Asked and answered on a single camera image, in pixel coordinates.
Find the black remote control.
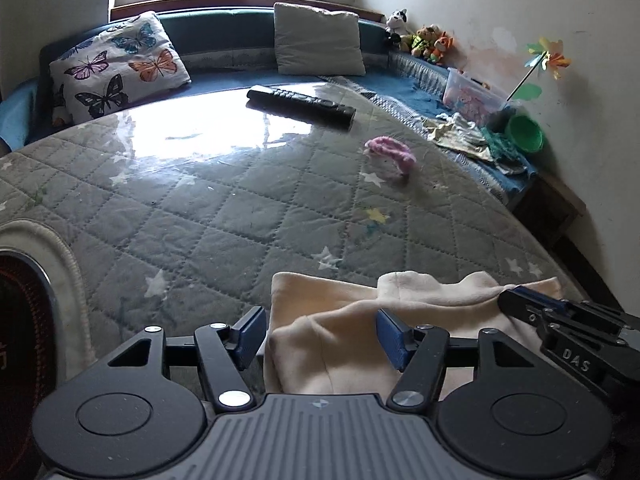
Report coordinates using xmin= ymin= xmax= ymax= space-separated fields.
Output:
xmin=246 ymin=86 xmax=356 ymax=129

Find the green plastic bowl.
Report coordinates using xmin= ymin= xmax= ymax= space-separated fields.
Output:
xmin=504 ymin=115 xmax=546 ymax=155

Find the clear plastic storage box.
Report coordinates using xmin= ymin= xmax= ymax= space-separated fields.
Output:
xmin=442 ymin=67 xmax=506 ymax=127

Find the colourful paper pinwheel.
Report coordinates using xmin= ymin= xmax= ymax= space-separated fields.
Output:
xmin=506 ymin=36 xmax=572 ymax=102

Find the black white plush toy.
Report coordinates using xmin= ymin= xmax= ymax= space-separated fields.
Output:
xmin=385 ymin=9 xmax=410 ymax=48

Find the butterfly print pillow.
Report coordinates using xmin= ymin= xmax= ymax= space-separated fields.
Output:
xmin=49 ymin=11 xmax=191 ymax=127

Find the cream beige shirt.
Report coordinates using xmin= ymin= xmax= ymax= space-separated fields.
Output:
xmin=261 ymin=270 xmax=564 ymax=403

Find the yellow brown plush toy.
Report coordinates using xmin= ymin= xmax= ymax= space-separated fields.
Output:
xmin=399 ymin=24 xmax=442 ymax=58

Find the crumpled clothes pile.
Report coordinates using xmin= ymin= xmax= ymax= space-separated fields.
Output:
xmin=422 ymin=113 xmax=527 ymax=174

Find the pink hair scrunchie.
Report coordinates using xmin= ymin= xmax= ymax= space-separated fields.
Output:
xmin=364 ymin=136 xmax=416 ymax=178

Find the round black induction cooktop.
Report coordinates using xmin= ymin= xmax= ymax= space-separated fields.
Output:
xmin=1 ymin=254 xmax=56 ymax=479

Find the plain beige pillow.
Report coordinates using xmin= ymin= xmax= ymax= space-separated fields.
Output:
xmin=273 ymin=2 xmax=366 ymax=76

